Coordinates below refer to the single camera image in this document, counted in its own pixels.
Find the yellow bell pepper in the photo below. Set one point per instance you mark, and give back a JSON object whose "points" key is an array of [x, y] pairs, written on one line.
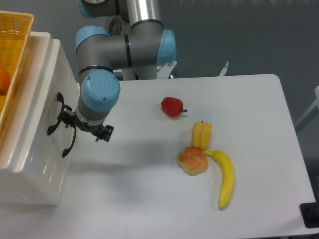
{"points": [[201, 134]]}

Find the orange white bread roll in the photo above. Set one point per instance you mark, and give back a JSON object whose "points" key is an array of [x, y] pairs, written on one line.
{"points": [[192, 161]]}

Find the black drawer handle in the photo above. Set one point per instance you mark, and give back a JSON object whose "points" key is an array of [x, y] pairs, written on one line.
{"points": [[60, 99]]}

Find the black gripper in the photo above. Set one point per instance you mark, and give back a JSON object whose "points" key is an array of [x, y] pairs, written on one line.
{"points": [[87, 124]]}

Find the orange fruit in basket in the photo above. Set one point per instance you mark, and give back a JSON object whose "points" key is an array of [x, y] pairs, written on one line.
{"points": [[5, 80]]}

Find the white drawer cabinet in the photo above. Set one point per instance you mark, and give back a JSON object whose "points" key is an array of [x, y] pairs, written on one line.
{"points": [[13, 131]]}

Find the yellow wicker basket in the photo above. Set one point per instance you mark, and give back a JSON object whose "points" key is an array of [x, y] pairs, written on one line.
{"points": [[15, 28]]}

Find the black device at edge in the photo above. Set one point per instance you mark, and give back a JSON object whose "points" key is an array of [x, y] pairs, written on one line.
{"points": [[310, 214]]}

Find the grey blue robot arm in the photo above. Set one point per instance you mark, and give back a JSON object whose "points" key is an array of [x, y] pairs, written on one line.
{"points": [[147, 43]]}

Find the red bell pepper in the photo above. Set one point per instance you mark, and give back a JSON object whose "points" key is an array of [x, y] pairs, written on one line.
{"points": [[172, 107]]}

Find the white frame at right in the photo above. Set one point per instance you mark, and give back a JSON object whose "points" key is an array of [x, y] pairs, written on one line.
{"points": [[309, 113]]}

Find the white clip behind table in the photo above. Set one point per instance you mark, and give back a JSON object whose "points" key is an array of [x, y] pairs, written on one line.
{"points": [[224, 70]]}

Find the yellow banana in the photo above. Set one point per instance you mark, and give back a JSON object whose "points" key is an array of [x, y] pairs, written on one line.
{"points": [[228, 176]]}

